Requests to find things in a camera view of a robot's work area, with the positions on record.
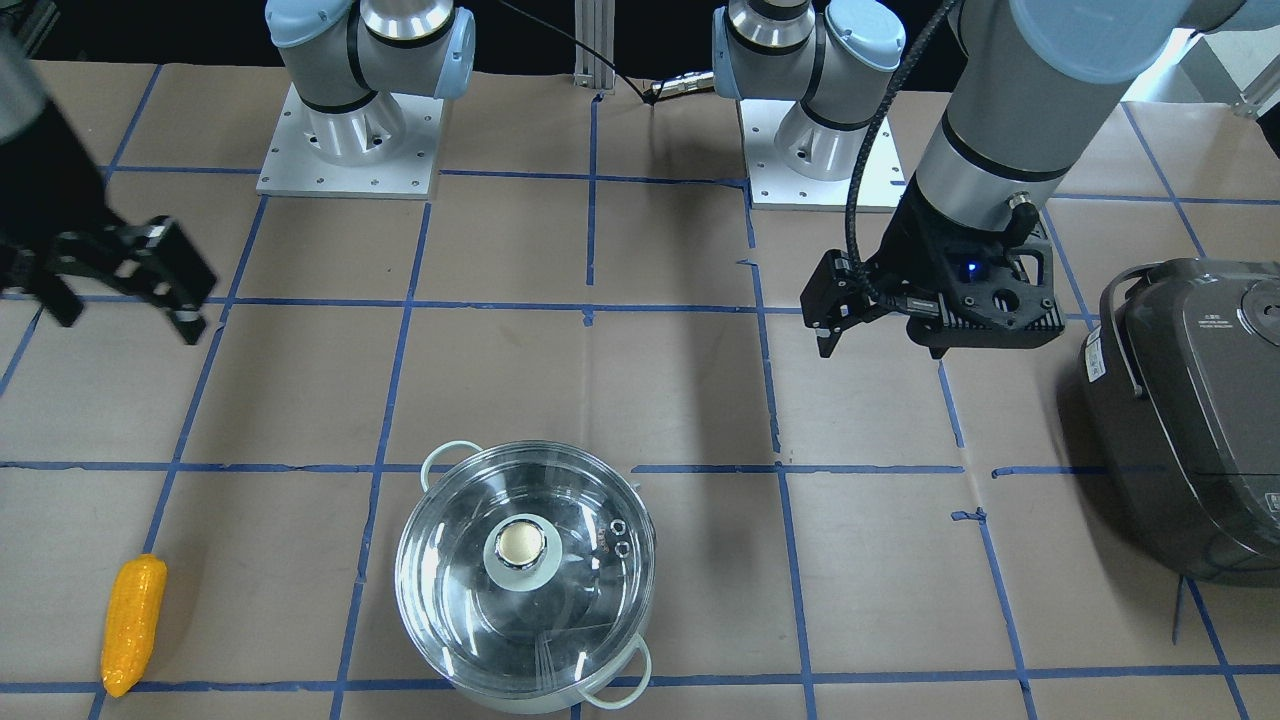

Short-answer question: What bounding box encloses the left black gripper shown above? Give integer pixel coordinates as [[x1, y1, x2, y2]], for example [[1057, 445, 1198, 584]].
[[800, 184, 1065, 359]]

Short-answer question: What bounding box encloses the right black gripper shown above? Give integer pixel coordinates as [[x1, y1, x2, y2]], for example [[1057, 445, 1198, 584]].
[[1, 97, 218, 345]]

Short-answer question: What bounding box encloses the yellow corn cob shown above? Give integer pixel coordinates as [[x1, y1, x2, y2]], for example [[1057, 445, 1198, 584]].
[[100, 553, 168, 698]]

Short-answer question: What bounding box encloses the glass pot lid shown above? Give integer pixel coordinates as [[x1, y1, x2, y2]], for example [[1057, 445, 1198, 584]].
[[396, 443, 657, 700]]

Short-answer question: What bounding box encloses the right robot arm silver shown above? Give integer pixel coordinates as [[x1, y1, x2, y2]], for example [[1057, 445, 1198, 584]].
[[1, 1, 475, 345]]

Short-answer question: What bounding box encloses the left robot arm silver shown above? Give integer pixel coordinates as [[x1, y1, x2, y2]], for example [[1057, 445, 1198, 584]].
[[712, 1, 1277, 357]]

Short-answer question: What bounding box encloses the pale green cooking pot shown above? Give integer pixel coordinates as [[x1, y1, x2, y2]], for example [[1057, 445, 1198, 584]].
[[394, 439, 658, 715]]

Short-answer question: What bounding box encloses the dark brown rice cooker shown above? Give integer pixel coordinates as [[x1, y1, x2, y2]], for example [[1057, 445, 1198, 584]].
[[1080, 258, 1279, 588]]

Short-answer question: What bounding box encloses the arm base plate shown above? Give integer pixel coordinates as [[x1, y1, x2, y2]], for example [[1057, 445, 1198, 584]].
[[256, 87, 448, 201], [739, 99, 908, 213]]

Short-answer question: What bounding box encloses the aluminium frame post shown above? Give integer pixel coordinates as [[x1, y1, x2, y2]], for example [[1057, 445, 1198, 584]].
[[573, 0, 616, 94]]

